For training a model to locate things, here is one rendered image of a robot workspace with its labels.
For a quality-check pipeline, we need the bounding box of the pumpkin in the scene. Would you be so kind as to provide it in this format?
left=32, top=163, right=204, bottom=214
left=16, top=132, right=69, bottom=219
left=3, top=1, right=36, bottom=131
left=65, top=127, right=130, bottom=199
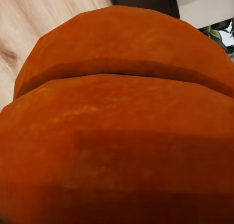
left=0, top=5, right=234, bottom=224

